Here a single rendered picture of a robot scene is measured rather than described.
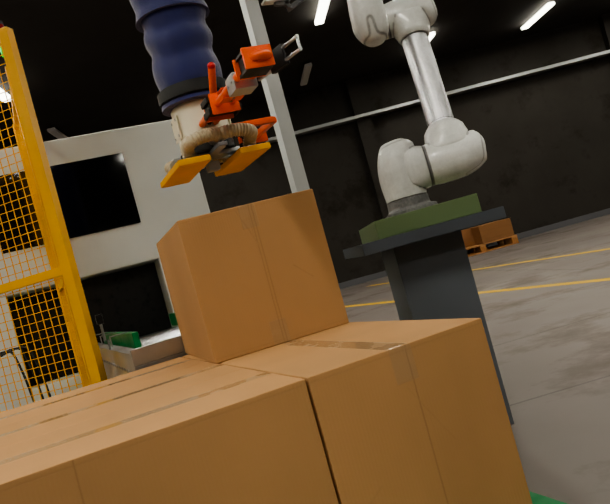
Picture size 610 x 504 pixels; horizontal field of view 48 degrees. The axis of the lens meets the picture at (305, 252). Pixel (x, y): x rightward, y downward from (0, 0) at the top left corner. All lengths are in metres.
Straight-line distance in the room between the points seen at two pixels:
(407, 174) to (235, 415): 1.47
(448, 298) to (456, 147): 0.54
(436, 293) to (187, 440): 1.43
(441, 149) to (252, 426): 1.53
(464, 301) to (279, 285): 0.81
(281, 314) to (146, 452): 0.82
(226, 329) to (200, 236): 0.26
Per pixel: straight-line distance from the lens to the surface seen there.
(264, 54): 1.64
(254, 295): 1.91
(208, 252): 1.89
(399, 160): 2.51
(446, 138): 2.54
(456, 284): 2.48
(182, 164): 2.03
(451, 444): 1.42
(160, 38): 2.24
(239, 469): 1.25
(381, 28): 2.23
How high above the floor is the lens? 0.75
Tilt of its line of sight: 1 degrees up
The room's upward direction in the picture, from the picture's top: 15 degrees counter-clockwise
